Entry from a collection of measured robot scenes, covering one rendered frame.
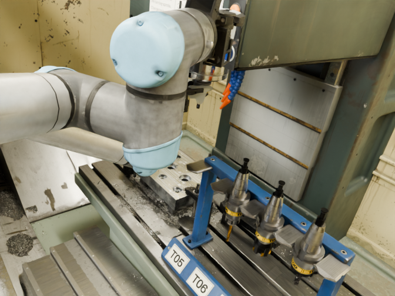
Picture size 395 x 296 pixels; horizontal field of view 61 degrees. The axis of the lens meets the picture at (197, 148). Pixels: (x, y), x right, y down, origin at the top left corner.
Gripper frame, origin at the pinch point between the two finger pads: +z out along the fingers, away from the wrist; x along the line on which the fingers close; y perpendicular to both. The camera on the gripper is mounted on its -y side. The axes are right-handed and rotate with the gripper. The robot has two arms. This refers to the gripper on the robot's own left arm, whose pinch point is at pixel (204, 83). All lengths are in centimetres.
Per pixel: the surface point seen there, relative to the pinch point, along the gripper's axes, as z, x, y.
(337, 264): -13, 62, 17
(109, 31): 17, -101, 6
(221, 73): -0.9, 8.0, -5.8
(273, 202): -15.9, 45.7, 11.0
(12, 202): -51, -63, 72
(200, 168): -15.0, 19.5, 17.3
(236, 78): -4.3, 17.4, -7.7
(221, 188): -16.1, 29.6, 17.3
